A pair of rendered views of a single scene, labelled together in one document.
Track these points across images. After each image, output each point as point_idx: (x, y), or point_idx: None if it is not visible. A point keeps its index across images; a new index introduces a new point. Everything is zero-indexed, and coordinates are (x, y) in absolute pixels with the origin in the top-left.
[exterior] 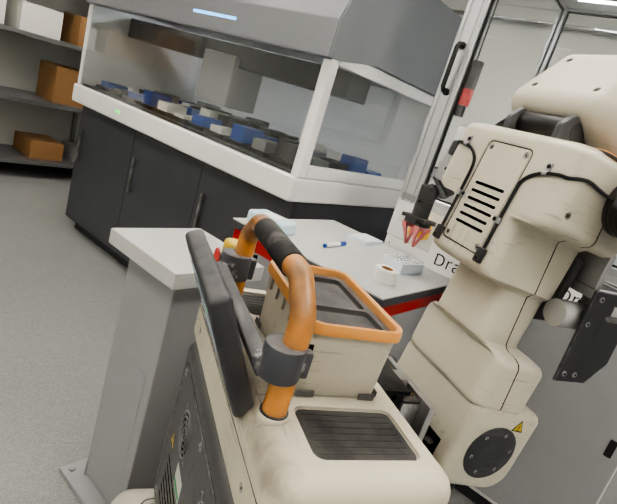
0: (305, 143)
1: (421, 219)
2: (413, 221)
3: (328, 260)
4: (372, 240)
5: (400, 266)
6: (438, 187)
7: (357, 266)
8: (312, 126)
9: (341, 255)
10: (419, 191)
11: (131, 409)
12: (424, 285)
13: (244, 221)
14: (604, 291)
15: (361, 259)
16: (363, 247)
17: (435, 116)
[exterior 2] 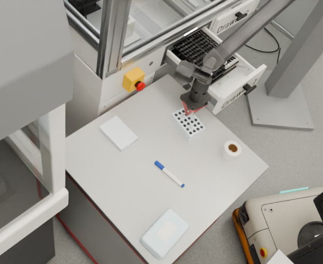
0: (62, 168)
1: (209, 100)
2: (202, 105)
3: (218, 190)
4: (124, 127)
5: (204, 130)
6: (211, 74)
7: (211, 166)
8: (65, 153)
9: (192, 174)
10: (200, 88)
11: None
12: (211, 119)
13: (164, 262)
14: None
15: (187, 156)
16: (143, 142)
17: (120, 0)
